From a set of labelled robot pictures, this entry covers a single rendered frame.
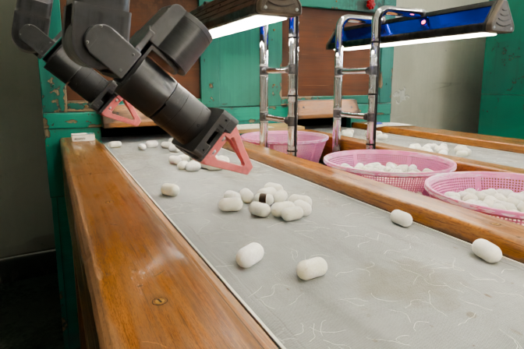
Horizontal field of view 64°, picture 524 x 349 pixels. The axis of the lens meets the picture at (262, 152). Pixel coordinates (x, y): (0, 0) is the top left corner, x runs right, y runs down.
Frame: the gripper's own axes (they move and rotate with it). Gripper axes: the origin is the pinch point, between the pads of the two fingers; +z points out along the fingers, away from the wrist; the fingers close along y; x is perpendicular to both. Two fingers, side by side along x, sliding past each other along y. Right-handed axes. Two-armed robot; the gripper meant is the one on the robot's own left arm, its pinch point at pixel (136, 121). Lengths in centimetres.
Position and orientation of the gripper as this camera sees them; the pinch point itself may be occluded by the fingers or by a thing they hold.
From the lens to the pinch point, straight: 92.3
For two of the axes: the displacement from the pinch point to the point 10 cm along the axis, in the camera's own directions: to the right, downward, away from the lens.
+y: -4.5, -1.3, 8.9
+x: -5.9, 7.9, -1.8
